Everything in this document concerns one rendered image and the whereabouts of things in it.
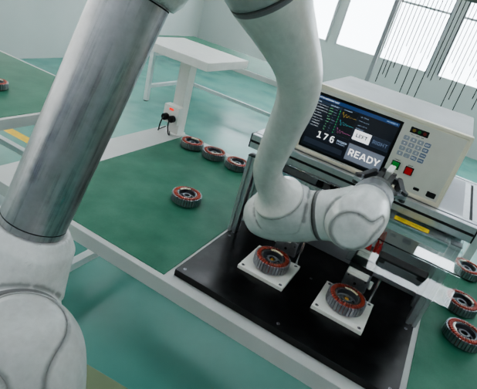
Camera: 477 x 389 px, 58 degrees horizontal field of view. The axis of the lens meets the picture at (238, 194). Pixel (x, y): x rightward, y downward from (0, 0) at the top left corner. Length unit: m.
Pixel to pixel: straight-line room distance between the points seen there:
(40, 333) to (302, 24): 0.47
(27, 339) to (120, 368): 1.43
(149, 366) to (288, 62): 1.63
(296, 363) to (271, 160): 0.58
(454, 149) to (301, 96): 0.70
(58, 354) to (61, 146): 0.27
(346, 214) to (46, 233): 0.48
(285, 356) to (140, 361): 0.99
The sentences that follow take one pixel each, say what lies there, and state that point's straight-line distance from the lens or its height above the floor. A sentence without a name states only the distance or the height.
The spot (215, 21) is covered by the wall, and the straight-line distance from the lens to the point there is 8.72.
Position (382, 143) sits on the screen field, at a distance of 1.25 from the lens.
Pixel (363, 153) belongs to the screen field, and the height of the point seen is 1.18.
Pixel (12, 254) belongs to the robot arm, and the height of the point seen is 1.10.
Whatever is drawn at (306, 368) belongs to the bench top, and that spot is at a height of 0.74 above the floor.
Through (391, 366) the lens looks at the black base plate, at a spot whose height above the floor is 0.77.
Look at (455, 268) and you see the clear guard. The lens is 1.11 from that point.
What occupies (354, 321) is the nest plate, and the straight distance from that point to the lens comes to 1.27.
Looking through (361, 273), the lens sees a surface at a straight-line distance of 1.28.
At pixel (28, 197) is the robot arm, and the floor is 1.18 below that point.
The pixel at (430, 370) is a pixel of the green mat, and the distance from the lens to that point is 1.32.
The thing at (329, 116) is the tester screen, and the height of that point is 1.24.
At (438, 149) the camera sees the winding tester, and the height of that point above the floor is 1.26.
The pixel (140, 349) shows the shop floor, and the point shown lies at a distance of 2.05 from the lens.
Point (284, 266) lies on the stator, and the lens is 1.29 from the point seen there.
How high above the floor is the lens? 1.52
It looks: 26 degrees down
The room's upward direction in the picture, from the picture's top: 16 degrees clockwise
